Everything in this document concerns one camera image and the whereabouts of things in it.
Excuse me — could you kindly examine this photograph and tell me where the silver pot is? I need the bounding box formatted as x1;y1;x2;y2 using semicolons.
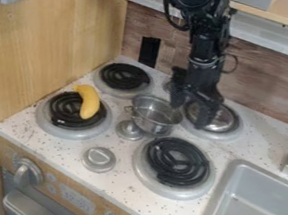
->
120;91;188;140

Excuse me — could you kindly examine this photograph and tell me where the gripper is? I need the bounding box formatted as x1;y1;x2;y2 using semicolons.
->
163;56;232;134

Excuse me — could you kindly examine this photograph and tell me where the toy stove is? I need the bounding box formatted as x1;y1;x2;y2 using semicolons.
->
24;49;252;209

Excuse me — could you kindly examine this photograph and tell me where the yellow toy banana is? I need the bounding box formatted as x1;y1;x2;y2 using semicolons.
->
68;81;105;122

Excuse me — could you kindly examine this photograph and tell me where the toy sink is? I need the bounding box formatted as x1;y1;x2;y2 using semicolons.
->
200;154;288;215

